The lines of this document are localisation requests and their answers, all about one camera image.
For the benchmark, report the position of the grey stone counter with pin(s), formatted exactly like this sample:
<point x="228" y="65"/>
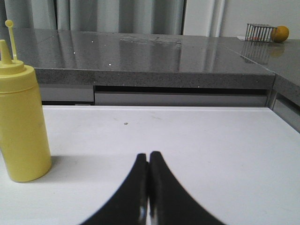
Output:
<point x="70" y="65"/>

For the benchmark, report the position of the grey cabinet drawer front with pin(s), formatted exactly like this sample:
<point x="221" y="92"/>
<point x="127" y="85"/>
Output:
<point x="178" y="99"/>

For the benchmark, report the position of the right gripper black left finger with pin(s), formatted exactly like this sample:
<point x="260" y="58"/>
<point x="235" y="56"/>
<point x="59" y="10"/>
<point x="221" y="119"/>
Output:
<point x="129" y="204"/>

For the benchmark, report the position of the metal wire rack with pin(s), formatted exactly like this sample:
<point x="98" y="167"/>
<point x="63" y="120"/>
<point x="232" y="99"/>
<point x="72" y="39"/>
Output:
<point x="256" y="32"/>

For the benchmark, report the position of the orange fruit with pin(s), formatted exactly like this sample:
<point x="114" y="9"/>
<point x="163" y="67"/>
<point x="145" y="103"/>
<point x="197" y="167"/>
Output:
<point x="279" y="34"/>

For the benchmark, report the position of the grey curtain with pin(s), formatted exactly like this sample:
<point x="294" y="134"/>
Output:
<point x="124" y="16"/>

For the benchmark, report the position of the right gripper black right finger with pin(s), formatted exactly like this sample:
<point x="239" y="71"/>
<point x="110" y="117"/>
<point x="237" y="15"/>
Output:
<point x="170" y="203"/>

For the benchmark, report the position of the yellow squeeze bottle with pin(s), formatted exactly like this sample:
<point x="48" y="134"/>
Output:
<point x="23" y="136"/>

